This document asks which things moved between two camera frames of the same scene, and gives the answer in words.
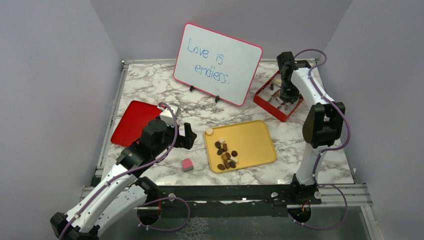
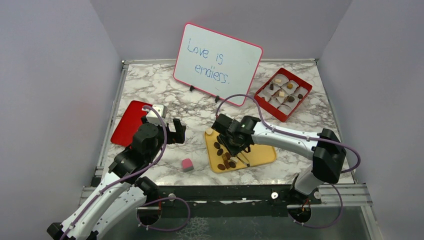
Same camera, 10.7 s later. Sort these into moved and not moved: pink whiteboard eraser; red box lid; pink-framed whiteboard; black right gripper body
Moved: black right gripper body
Not moved: pink whiteboard eraser; red box lid; pink-framed whiteboard
